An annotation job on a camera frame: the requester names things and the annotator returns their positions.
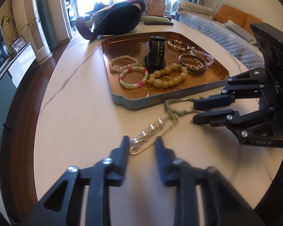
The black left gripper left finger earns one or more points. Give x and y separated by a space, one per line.
62 204

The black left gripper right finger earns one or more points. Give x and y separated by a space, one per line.
222 203

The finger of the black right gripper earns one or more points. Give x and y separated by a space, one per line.
242 86
233 122

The silver metal bangle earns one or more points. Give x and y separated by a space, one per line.
193 63

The green black smart watch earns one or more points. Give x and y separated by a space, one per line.
155 60

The grey quilted sofa cover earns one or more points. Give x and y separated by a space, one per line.
236 40

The orange sofa cushion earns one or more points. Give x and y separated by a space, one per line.
228 13

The gold metal tray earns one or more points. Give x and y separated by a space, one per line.
145 69

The black remote control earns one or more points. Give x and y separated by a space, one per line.
158 23

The pale green cushion roll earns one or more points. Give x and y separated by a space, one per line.
154 18

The pink gift bag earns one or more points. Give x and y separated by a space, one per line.
155 7

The white grey tv cabinet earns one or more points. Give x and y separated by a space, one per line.
10 79

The black fuzzy earmuffs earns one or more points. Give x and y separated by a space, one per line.
117 19

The framed photo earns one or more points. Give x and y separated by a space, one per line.
19 43

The purple earmuff headband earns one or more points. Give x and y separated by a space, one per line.
84 30

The bamboo plant in vase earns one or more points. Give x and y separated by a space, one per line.
9 29

